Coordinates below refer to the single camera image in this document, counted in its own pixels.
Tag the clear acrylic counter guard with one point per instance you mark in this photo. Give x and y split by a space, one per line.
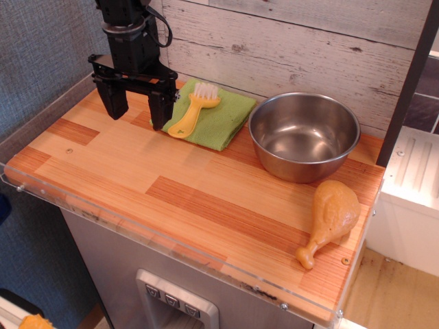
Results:
287 299

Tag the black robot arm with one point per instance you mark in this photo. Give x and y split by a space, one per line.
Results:
128 19

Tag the stainless steel bowl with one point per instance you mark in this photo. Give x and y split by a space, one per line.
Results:
303 137

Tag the green folded cloth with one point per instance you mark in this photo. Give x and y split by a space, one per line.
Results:
216 127

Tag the white toy sink unit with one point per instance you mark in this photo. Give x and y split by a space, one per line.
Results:
405 227

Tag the dark vertical frame post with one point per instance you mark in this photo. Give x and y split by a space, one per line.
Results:
414 73

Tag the grey dispenser button panel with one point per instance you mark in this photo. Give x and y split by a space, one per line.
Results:
173 301

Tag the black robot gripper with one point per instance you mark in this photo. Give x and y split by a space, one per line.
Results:
134 65

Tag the yellow dish brush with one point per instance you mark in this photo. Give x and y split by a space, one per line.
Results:
204 96

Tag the silver toy fridge cabinet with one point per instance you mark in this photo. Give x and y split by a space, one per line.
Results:
114 260

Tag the orange object bottom left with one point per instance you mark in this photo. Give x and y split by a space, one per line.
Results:
35 322

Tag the plastic toy chicken drumstick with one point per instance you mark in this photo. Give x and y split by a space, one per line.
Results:
335 212

